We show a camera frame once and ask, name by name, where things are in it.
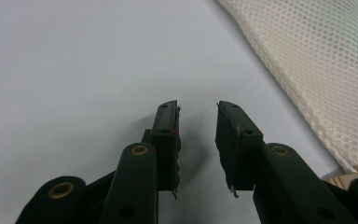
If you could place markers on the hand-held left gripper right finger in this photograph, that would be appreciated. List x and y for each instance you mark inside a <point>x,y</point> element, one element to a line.
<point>239,152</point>

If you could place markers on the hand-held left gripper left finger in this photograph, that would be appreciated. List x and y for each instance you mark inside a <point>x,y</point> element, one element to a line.
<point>164,149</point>

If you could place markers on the white mesh fabric bag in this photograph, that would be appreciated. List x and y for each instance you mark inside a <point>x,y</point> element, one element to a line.
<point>320,62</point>

